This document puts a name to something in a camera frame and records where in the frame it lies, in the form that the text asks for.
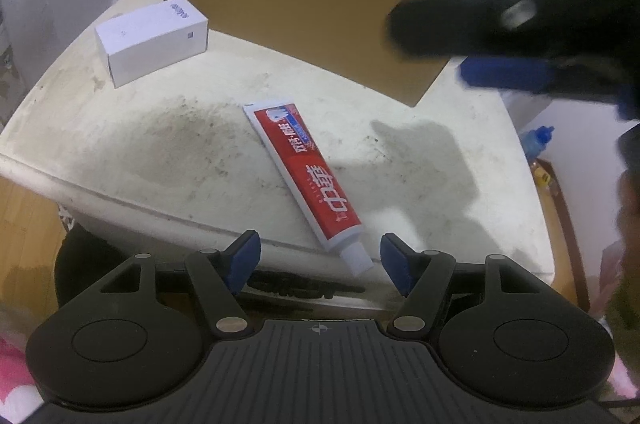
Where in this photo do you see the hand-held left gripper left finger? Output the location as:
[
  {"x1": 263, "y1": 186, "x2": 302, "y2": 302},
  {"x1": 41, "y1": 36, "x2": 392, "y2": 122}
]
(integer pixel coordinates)
[{"x1": 87, "y1": 229, "x2": 263, "y2": 339}]

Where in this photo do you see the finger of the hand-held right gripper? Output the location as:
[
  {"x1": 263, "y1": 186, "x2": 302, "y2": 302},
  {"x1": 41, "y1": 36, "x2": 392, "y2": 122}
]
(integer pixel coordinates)
[
  {"x1": 457, "y1": 56, "x2": 558, "y2": 94},
  {"x1": 387, "y1": 0, "x2": 551, "y2": 56}
]

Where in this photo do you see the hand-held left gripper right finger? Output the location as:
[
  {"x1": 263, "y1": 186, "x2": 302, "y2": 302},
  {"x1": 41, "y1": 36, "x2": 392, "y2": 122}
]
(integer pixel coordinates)
[{"x1": 380, "y1": 233, "x2": 553, "y2": 339}]

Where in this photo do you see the red toothpaste tube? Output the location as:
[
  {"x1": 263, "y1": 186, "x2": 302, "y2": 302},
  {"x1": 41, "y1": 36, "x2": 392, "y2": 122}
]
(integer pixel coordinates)
[{"x1": 243, "y1": 102, "x2": 374, "y2": 278}]

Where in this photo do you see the brown cardboard box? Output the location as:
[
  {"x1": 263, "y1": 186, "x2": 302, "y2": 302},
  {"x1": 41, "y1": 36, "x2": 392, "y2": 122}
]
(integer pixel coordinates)
[{"x1": 164, "y1": 0, "x2": 454, "y2": 108}]

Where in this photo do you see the person's right hand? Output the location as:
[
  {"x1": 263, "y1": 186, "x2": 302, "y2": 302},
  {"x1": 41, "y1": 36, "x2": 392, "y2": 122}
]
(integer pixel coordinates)
[{"x1": 614, "y1": 171, "x2": 640, "y2": 266}]

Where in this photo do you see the blue cap bottle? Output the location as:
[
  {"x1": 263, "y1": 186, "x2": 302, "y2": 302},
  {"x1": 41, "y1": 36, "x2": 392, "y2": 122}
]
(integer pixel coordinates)
[{"x1": 519, "y1": 124, "x2": 557, "y2": 161}]

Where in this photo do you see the black round object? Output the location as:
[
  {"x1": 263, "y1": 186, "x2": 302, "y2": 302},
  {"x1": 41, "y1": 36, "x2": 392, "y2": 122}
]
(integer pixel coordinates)
[{"x1": 54, "y1": 224, "x2": 132, "y2": 311}]

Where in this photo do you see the white rectangular carton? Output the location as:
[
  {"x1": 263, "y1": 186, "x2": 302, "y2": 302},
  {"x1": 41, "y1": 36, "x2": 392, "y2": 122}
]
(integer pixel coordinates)
[{"x1": 95, "y1": 0, "x2": 210, "y2": 89}]

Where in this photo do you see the pink patterned cloth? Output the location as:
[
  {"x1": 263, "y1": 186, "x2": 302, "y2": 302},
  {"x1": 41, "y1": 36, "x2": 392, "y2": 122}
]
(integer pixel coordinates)
[{"x1": 0, "y1": 309, "x2": 51, "y2": 424}]

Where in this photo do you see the wooden furniture frame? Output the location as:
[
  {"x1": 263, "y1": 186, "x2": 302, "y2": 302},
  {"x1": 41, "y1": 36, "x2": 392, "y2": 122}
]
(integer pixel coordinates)
[{"x1": 531, "y1": 158, "x2": 592, "y2": 311}]

